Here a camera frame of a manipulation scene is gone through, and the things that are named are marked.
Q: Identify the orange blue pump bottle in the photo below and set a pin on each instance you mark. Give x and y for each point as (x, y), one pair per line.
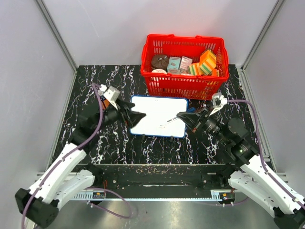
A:
(105, 102)

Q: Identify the red plastic shopping basket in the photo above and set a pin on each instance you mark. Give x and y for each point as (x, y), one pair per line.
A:
(173, 83)

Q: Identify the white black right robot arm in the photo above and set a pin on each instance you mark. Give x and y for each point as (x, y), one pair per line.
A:
(247, 172)

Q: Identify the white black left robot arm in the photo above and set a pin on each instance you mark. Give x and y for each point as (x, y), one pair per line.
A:
(42, 201)

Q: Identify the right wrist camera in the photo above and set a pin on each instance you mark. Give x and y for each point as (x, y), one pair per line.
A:
(218, 101)

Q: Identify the pink small box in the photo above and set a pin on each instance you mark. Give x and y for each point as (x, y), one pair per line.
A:
(185, 62)

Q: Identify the blue framed whiteboard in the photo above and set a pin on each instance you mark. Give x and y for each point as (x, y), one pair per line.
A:
(159, 110)

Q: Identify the white marker with blue cap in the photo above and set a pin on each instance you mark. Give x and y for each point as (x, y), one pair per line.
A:
(192, 109)

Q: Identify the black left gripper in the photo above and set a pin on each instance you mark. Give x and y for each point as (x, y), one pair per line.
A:
(134, 117)

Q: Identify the green yellow sponge pack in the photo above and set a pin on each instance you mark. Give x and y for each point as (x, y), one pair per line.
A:
(194, 69)

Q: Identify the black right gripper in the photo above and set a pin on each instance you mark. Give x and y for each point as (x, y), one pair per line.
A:
(191, 119)

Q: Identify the brown round package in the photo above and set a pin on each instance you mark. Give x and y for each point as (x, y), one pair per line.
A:
(159, 61)

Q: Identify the teal small box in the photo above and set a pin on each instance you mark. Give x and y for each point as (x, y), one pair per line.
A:
(174, 63)

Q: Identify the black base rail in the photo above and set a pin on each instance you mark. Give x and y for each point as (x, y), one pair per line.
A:
(148, 182)

